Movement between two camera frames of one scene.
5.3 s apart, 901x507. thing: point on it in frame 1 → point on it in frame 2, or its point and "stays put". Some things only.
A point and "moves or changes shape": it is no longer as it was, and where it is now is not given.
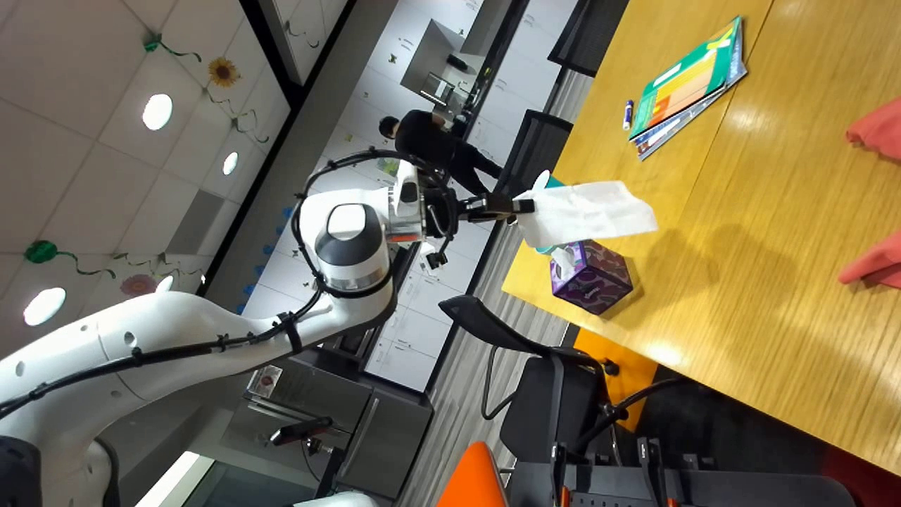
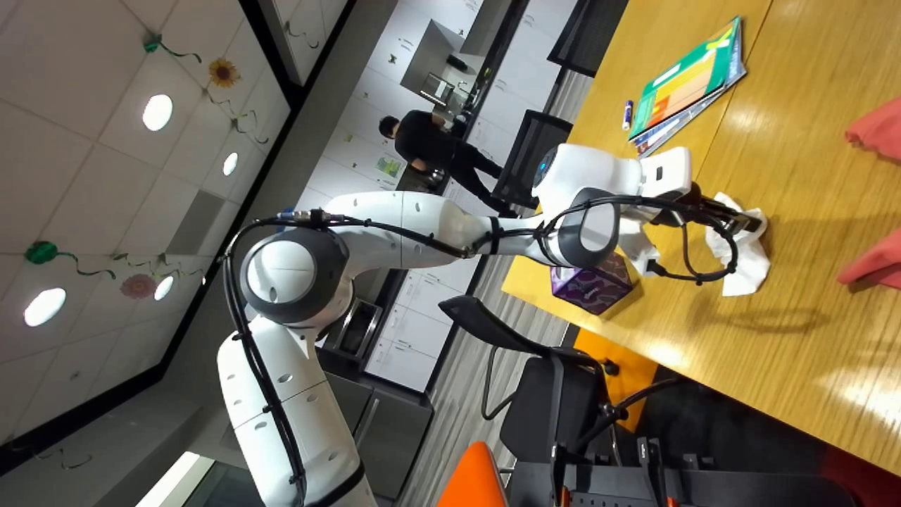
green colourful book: [691, 85] stays put
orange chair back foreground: [475, 480] stays put
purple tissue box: [591, 276] stays put
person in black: [433, 138] stays put
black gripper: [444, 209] → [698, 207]
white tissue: [564, 214] moves or changes shape
